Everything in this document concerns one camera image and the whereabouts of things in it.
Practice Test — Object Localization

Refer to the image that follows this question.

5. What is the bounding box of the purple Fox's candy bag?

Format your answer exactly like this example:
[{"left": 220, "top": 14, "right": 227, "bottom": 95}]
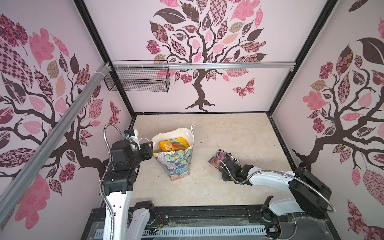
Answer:
[{"left": 208, "top": 150, "right": 231, "bottom": 172}]

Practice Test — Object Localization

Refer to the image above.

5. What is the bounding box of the floral white paper bag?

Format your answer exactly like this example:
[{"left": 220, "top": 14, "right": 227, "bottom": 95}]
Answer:
[{"left": 152, "top": 123, "right": 196, "bottom": 181}]

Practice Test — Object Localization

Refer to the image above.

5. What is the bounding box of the yellow snack bag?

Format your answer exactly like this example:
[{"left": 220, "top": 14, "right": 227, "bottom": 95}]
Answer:
[{"left": 159, "top": 137, "right": 190, "bottom": 152}]

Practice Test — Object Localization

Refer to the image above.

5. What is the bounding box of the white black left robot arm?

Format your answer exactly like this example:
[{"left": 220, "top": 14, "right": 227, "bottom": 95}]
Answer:
[{"left": 102, "top": 140, "right": 153, "bottom": 240}]

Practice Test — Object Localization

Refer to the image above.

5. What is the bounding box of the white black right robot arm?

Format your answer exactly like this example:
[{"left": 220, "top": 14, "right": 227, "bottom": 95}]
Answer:
[{"left": 220, "top": 155, "right": 336, "bottom": 219}]

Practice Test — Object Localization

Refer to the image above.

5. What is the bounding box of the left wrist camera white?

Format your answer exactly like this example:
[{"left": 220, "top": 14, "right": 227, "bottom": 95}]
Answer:
[{"left": 124, "top": 129, "right": 140, "bottom": 152}]

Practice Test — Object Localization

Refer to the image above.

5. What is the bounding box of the right metal cable conduit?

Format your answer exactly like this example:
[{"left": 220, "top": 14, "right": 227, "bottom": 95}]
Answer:
[{"left": 215, "top": 149, "right": 337, "bottom": 240}]

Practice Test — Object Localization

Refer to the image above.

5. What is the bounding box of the white slotted cable duct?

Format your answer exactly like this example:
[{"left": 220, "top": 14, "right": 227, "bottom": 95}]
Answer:
[{"left": 95, "top": 225, "right": 268, "bottom": 239}]

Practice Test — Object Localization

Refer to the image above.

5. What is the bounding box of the black wire basket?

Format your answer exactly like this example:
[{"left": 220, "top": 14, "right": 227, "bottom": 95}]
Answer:
[{"left": 104, "top": 60, "right": 171, "bottom": 92}]

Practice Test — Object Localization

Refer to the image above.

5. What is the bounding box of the aluminium rail back wall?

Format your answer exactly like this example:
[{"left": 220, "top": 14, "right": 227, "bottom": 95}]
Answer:
[{"left": 113, "top": 61, "right": 296, "bottom": 70}]

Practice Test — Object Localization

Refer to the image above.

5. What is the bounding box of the aluminium rail wall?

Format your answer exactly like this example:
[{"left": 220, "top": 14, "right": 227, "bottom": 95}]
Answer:
[
  {"left": 1, "top": 63, "right": 111, "bottom": 224},
  {"left": 113, "top": 61, "right": 296, "bottom": 70}
]

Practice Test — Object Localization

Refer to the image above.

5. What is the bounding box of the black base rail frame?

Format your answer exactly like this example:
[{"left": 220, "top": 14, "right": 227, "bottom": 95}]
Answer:
[{"left": 80, "top": 203, "right": 341, "bottom": 240}]

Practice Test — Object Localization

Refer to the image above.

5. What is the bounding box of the aluminium rail left wall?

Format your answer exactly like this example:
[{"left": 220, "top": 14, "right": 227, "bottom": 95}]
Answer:
[{"left": 1, "top": 63, "right": 111, "bottom": 224}]

